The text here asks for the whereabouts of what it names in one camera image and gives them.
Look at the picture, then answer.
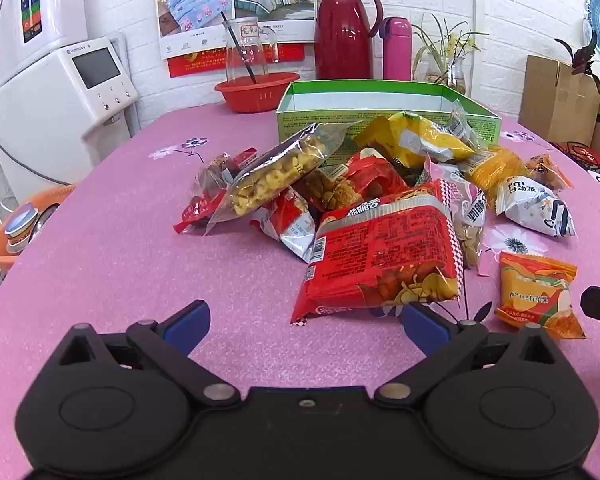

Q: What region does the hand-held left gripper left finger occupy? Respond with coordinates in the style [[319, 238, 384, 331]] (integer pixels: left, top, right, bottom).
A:
[[54, 300, 242, 409]]

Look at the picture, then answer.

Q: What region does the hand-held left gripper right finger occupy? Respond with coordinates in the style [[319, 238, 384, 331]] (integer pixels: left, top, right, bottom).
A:
[[374, 302, 564, 407]]

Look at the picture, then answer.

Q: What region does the large red snack packet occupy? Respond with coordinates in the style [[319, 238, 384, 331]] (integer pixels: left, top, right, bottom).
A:
[[290, 191, 464, 327]]

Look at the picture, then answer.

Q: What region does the clear red date packet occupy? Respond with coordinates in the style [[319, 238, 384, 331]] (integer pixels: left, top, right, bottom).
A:
[[173, 147, 259, 235]]

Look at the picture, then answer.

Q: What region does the yellow snack packet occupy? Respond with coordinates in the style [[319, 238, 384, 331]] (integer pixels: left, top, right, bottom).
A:
[[352, 111, 477, 169]]

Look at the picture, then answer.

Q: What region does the green cardboard box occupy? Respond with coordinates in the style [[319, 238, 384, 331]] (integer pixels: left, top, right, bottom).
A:
[[276, 80, 502, 163]]

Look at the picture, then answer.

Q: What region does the pink clear bag of seeds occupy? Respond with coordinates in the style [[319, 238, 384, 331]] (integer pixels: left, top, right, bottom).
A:
[[422, 155, 489, 277]]

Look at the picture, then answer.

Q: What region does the white blue snack packet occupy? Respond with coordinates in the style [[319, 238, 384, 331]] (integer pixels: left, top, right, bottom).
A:
[[495, 175, 579, 239]]

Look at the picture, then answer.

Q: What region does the red silver snack packet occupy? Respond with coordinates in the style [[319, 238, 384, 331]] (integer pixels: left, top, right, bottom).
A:
[[250, 187, 319, 264]]

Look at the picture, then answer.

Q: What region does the red black patterned cloth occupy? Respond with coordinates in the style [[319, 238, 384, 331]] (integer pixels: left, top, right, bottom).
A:
[[550, 140, 600, 196]]

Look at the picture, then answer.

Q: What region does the small orange brown snack packet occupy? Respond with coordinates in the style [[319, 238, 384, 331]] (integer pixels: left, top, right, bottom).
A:
[[525, 153, 574, 192]]

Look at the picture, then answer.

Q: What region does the red gold snack packet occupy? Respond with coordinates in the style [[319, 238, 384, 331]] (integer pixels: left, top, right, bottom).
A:
[[300, 147, 412, 212]]

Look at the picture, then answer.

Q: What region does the orange cellophane wrapped cake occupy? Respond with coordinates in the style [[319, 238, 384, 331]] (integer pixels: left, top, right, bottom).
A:
[[459, 145, 531, 207]]

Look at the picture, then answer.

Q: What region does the clear bag of yellow puffs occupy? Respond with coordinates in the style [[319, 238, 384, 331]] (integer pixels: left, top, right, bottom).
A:
[[205, 122, 362, 236]]

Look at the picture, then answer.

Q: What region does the jar with blue lid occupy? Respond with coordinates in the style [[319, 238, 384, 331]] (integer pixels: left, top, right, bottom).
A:
[[5, 202, 38, 256]]

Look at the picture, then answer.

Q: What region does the orange plastic basket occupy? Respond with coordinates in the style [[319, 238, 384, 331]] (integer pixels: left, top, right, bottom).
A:
[[0, 185, 77, 276]]

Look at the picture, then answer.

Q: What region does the small clear wrapped snack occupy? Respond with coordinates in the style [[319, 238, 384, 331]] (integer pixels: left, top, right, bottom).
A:
[[447, 100, 489, 154]]

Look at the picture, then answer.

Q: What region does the brown cardboard box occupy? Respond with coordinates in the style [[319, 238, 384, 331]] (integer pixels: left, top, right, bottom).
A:
[[518, 54, 600, 147]]

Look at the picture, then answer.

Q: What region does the red plastic basin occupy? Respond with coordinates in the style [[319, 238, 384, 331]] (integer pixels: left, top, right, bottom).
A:
[[214, 72, 301, 114]]

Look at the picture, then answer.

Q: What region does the dark red leafy plant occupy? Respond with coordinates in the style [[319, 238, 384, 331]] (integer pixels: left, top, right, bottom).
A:
[[554, 32, 600, 95]]

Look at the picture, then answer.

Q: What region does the white device with screen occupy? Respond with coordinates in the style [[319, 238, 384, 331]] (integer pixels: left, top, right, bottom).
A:
[[0, 31, 142, 187]]

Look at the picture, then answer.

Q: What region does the glass vase with plant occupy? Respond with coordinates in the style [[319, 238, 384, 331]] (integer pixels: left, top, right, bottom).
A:
[[411, 12, 488, 97]]

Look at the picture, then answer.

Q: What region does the pink bottle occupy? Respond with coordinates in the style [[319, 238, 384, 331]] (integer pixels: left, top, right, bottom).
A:
[[379, 17, 414, 82]]

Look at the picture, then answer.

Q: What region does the glass pitcher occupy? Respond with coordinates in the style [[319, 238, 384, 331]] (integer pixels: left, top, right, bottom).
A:
[[223, 17, 279, 87]]

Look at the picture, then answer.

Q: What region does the red thermos jug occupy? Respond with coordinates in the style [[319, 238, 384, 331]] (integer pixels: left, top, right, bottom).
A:
[[314, 0, 385, 81]]

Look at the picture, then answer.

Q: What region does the white water purifier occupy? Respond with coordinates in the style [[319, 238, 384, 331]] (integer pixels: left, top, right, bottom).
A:
[[0, 0, 87, 90]]

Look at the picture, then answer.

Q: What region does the wall calendar poster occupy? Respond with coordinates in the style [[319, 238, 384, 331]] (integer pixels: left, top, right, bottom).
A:
[[153, 0, 318, 79]]

